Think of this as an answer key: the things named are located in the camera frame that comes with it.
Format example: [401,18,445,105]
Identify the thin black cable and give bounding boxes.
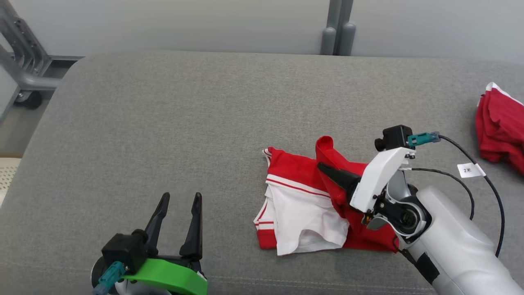
[403,167,475,220]

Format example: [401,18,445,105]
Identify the red white basketball jersey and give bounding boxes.
[253,135,400,256]

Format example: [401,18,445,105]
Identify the grey partition post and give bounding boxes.
[320,0,357,57]

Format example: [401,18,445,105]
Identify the grey fabric sofa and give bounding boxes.
[0,50,524,295]

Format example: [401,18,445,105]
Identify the white paper cable tag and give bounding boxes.
[457,163,486,179]

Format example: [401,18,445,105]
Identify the beige perforated mat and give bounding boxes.
[0,155,23,205]

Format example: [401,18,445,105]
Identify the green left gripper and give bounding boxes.
[123,192,208,295]

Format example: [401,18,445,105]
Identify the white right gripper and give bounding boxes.
[317,147,416,213]

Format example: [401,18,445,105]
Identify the grey metal wheeled cart frame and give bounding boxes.
[0,0,62,110]

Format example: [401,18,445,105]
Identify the red shorts with white trim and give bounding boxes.
[475,82,524,176]

